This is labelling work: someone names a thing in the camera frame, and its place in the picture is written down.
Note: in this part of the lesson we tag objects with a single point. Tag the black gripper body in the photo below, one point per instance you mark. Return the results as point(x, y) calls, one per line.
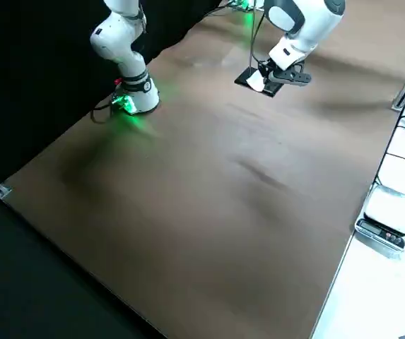
point(269, 70)

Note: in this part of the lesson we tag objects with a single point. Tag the white filter paper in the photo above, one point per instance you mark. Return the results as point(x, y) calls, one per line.
point(256, 82)

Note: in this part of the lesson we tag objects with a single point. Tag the small red knob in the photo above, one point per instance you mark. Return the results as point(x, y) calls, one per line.
point(117, 82)

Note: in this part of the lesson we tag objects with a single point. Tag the white digital scale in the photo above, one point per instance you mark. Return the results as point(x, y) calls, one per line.
point(389, 212)

